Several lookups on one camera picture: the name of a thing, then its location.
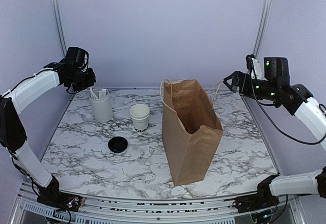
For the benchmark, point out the aluminium frame post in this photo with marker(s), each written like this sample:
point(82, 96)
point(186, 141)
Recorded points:
point(59, 25)
point(262, 26)

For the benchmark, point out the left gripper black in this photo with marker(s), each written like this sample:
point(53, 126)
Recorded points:
point(90, 82)

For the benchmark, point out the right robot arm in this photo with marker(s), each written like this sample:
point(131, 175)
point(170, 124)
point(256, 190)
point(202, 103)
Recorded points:
point(311, 113)

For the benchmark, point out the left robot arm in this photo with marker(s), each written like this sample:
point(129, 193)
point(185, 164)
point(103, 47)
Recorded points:
point(14, 137)

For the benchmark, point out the grey cylindrical canister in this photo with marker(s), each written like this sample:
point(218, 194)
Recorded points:
point(102, 109)

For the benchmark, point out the right aluminium frame post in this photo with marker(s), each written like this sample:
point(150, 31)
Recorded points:
point(262, 26)

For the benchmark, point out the single white sugar packet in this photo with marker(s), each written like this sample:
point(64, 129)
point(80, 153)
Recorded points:
point(92, 94)

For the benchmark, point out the stack of white paper cups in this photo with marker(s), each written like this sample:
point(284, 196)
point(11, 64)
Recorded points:
point(139, 114)

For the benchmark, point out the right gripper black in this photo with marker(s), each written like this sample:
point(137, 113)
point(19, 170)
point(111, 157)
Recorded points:
point(243, 87)

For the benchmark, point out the brown paper bag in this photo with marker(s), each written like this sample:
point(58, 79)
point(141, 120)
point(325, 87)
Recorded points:
point(191, 130)

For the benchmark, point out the white sugar packets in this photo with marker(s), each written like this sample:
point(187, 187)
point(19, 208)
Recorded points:
point(100, 93)

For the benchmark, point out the left aluminium frame post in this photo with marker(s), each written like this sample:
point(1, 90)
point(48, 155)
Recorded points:
point(59, 25)

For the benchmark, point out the front aluminium rail base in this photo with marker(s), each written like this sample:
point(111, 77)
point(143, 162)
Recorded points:
point(80, 208)

